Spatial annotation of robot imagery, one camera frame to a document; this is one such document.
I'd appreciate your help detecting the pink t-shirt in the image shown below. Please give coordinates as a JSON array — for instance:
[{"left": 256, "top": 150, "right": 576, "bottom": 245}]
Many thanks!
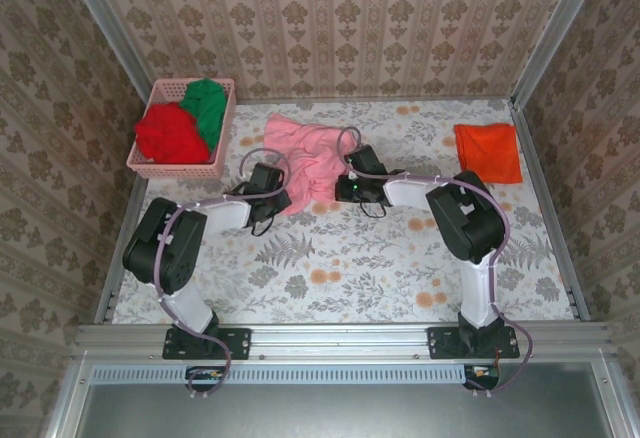
[{"left": 263, "top": 112, "right": 364, "bottom": 217}]

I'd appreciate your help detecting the floral print table cover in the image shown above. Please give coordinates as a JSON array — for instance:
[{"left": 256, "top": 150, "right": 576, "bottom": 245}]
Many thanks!
[{"left": 112, "top": 99, "right": 576, "bottom": 324}]

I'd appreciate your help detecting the pink plastic basket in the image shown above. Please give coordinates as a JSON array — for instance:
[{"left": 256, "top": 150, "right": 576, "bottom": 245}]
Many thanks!
[{"left": 125, "top": 77, "right": 237, "bottom": 181}]

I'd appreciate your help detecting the green t-shirt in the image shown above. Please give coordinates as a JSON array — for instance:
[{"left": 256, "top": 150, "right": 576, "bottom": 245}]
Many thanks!
[{"left": 178, "top": 77, "right": 227, "bottom": 152}]

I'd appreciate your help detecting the red t-shirt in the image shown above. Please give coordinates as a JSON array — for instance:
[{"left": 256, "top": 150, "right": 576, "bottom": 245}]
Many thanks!
[{"left": 133, "top": 102, "right": 211, "bottom": 164}]

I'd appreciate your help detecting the orange t-shirt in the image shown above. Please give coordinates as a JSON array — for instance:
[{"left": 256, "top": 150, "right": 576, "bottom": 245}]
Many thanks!
[{"left": 453, "top": 122, "right": 525, "bottom": 185}]

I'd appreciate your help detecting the small black controller board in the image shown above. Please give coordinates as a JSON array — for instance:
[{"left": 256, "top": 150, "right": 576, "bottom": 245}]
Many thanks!
[
  {"left": 185, "top": 365, "right": 224, "bottom": 392},
  {"left": 463, "top": 363, "right": 501, "bottom": 390}
]

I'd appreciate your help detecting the grey sheet metal panel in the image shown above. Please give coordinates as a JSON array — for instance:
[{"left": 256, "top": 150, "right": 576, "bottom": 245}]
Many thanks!
[{"left": 44, "top": 360, "right": 640, "bottom": 438}]

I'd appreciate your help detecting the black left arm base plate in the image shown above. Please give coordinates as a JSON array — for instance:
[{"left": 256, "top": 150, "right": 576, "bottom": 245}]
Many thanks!
[{"left": 162, "top": 326, "right": 252, "bottom": 361}]

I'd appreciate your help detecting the aluminium mounting rail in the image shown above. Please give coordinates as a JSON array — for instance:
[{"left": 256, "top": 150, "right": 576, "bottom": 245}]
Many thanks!
[{"left": 74, "top": 322, "right": 614, "bottom": 359}]

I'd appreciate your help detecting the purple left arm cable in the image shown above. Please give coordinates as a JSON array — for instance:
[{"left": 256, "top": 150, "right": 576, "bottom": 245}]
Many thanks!
[{"left": 154, "top": 150, "right": 294, "bottom": 402}]

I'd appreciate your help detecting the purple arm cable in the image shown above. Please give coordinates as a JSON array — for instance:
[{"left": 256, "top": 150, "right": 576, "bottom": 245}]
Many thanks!
[
  {"left": 154, "top": 150, "right": 294, "bottom": 402},
  {"left": 338, "top": 126, "right": 534, "bottom": 399}
]

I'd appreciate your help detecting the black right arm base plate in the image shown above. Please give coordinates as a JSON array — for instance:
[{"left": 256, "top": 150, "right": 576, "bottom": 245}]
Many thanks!
[{"left": 427, "top": 326, "right": 520, "bottom": 361}]

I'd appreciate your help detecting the white slotted cable duct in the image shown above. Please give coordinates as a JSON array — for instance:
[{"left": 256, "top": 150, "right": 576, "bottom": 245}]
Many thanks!
[{"left": 92, "top": 363, "right": 469, "bottom": 384}]

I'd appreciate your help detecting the aluminium table side rail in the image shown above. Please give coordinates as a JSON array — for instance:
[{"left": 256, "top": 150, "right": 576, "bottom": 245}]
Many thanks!
[
  {"left": 94, "top": 177, "right": 149, "bottom": 324},
  {"left": 512, "top": 107, "right": 591, "bottom": 322}
]

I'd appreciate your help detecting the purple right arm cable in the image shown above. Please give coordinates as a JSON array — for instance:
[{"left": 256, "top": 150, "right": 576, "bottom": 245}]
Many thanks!
[{"left": 338, "top": 126, "right": 534, "bottom": 399}]

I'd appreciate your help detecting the aluminium frame post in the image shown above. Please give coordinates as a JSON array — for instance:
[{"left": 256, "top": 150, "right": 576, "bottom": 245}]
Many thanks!
[
  {"left": 58, "top": 0, "right": 154, "bottom": 102},
  {"left": 510, "top": 0, "right": 611, "bottom": 109}
]

